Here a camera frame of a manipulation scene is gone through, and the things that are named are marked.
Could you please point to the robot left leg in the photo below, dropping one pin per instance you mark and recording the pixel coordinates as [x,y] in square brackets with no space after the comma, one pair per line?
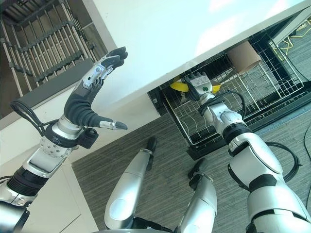
[128,184]

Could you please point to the dark grey sink rim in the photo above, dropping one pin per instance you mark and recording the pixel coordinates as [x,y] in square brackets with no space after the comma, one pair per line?
[51,83]

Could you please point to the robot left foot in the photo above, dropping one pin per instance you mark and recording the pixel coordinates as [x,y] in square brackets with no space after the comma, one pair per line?
[151,145]

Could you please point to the white table frame bar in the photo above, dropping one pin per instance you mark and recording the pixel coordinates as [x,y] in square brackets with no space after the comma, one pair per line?
[292,23]

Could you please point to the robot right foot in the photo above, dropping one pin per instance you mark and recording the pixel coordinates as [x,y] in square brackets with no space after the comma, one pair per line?
[197,167]

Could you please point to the robot right leg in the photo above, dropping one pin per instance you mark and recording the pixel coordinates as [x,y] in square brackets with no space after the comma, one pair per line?
[202,204]

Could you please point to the robot leg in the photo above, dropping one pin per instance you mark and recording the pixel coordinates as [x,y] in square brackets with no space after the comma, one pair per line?
[128,184]
[202,204]

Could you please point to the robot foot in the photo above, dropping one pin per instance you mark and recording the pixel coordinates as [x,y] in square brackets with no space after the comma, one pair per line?
[151,145]
[197,167]

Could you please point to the metal sink drying rack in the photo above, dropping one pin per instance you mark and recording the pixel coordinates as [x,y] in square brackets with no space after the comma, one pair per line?
[41,41]

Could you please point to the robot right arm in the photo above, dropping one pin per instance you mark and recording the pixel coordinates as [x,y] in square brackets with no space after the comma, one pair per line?
[255,155]

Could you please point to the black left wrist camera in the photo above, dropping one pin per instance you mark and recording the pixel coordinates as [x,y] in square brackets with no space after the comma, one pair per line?
[88,138]

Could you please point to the brown cardboard cylinder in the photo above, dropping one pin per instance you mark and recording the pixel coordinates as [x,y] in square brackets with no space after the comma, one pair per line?
[244,57]

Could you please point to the black dishwasher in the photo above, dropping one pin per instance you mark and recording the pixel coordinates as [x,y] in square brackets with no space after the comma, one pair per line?
[269,117]

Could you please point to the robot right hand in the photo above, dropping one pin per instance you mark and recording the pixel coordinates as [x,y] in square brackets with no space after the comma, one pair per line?
[200,85]

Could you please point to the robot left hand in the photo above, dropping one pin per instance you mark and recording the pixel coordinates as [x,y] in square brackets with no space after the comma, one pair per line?
[81,106]

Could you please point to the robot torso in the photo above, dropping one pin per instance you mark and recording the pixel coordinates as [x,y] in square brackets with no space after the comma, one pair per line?
[136,224]

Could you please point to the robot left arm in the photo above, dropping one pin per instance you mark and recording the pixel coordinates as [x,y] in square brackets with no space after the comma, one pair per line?
[49,151]

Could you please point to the yellow bowl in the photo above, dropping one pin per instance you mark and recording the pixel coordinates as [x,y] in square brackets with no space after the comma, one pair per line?
[178,86]

